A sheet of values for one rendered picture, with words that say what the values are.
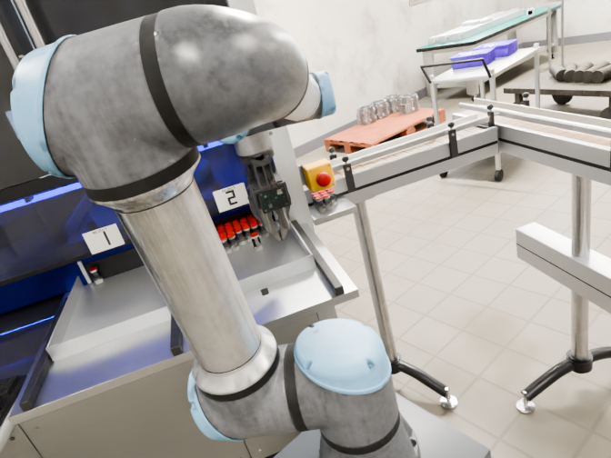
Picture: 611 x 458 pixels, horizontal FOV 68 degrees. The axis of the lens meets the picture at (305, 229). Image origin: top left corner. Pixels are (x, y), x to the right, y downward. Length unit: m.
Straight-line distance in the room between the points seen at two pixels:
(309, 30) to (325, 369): 4.95
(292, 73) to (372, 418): 0.43
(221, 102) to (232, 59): 0.03
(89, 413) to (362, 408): 1.09
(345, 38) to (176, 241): 5.32
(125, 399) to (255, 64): 1.27
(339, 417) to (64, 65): 0.48
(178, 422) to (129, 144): 1.26
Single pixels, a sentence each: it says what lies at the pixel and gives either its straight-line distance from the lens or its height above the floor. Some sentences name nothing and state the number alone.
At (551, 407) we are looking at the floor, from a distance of 1.90.
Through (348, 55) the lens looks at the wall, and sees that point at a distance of 5.73.
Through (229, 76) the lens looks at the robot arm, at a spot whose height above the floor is 1.37.
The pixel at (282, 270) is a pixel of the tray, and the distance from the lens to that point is 1.04.
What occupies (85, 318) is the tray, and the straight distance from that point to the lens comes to 1.24.
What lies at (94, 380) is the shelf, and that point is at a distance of 1.01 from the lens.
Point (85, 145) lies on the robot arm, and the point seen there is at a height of 1.35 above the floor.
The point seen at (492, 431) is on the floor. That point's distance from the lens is 1.81.
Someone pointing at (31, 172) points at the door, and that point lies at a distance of 1.26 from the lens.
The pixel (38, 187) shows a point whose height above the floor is 1.19.
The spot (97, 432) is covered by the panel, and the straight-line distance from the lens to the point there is 1.62.
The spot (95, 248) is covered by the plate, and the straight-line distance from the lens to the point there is 1.28.
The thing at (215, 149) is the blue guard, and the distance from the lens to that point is 1.20.
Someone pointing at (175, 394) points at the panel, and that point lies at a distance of 1.53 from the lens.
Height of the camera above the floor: 1.40
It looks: 24 degrees down
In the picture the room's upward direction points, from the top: 15 degrees counter-clockwise
